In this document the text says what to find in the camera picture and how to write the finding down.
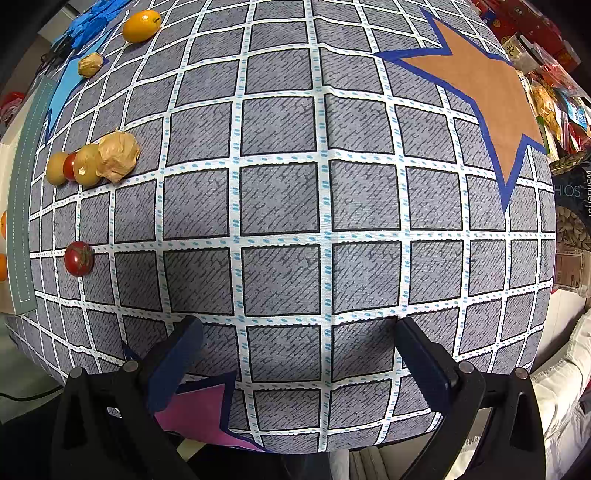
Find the tan longan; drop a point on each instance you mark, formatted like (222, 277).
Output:
(55, 168)
(87, 165)

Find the dark pistachio bag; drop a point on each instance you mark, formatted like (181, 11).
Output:
(572, 221)

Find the pile of snack packets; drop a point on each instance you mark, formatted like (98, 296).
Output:
(549, 60)

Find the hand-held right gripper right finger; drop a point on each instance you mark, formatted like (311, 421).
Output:
(422, 364)

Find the pink paper star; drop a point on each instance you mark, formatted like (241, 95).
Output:
(198, 410)

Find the large husked physalis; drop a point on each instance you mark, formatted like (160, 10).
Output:
(117, 154)

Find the brown labelled packet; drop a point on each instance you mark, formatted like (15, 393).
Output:
(572, 270)

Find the large yellow orange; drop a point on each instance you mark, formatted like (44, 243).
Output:
(141, 25)

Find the blue paper star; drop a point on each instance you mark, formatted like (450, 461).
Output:
(69, 92)

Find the blue rubber gloves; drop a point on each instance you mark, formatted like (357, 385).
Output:
(87, 21)

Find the grey checked tablecloth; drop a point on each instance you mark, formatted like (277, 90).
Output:
(277, 207)

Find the small husked physalis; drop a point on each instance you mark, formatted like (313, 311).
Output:
(90, 64)

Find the white fringed cloth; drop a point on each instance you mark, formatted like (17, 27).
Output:
(568, 392)

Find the orange mandarin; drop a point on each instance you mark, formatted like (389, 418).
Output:
(2, 267)
(2, 224)

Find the red cherry tomato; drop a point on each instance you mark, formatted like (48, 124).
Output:
(78, 258)
(69, 166)

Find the brown paper star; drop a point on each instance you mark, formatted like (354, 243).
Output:
(475, 87)

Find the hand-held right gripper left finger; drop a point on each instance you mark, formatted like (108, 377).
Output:
(178, 364)

